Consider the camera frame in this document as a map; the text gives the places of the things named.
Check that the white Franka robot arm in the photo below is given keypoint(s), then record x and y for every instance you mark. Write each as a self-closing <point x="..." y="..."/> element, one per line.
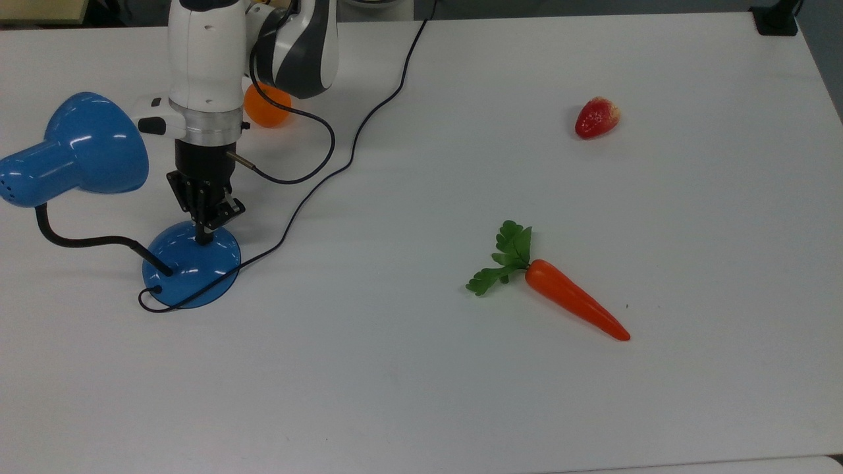
<point x="204" y="59"/>

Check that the red toy strawberry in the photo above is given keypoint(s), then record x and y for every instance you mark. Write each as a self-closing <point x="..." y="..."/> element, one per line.
<point x="596" y="118"/>

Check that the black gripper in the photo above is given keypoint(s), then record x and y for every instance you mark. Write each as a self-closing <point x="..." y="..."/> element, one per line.
<point x="204" y="168"/>

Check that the light wooden furniture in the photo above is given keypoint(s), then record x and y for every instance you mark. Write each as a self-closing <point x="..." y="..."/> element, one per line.
<point x="39" y="10"/>

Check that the toy carrot with green leaves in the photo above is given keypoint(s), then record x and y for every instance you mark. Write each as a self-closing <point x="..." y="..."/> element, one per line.
<point x="570" y="296"/>

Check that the black table clamp mount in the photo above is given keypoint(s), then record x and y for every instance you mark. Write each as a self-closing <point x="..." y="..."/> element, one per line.
<point x="776" y="20"/>

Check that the orange fruit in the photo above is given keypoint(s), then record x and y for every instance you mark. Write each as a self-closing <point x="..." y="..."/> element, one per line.
<point x="271" y="112"/>

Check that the blue desk lamp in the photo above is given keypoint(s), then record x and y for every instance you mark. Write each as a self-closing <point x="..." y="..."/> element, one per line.
<point x="92" y="148"/>

